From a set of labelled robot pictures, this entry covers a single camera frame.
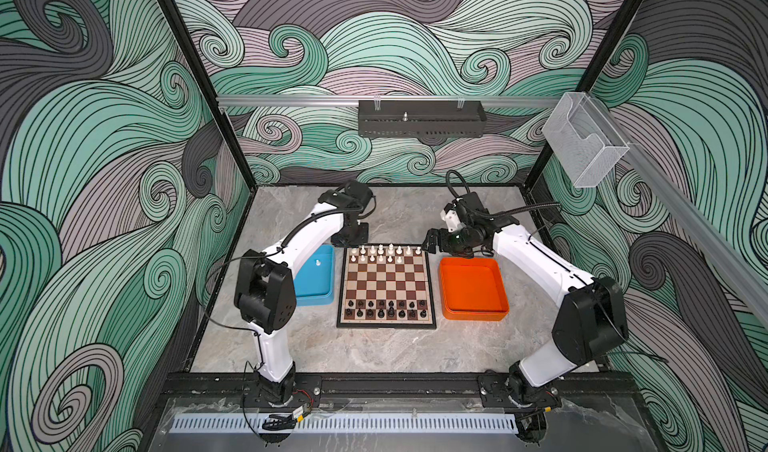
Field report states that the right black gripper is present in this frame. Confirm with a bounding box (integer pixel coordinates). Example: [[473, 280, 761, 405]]
[[421, 225, 477, 257]]

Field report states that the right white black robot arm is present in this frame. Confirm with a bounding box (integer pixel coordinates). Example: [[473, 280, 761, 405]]
[[422, 169, 629, 402]]

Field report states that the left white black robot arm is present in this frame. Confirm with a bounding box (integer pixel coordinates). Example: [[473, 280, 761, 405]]
[[234, 180, 375, 404]]

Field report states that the folding chess board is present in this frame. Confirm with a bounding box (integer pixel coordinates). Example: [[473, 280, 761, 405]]
[[337, 244, 437, 330]]

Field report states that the orange plastic tray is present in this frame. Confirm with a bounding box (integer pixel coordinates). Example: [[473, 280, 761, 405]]
[[439, 257, 510, 321]]

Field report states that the blue plastic tray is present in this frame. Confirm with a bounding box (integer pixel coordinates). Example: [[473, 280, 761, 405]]
[[294, 244, 335, 307]]

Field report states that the black perforated wall shelf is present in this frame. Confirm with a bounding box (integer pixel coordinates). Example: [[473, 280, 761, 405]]
[[357, 101, 488, 143]]

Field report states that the clear acrylic wall holder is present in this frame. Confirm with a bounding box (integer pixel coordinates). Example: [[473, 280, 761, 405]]
[[542, 92, 629, 189]]

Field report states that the aluminium wall rail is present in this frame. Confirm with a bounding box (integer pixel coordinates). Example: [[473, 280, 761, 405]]
[[216, 94, 560, 109]]

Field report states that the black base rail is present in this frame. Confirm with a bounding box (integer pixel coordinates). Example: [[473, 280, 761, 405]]
[[161, 371, 637, 399]]

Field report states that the white slotted cable duct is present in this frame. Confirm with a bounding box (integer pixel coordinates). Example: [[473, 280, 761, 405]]
[[169, 412, 518, 435]]

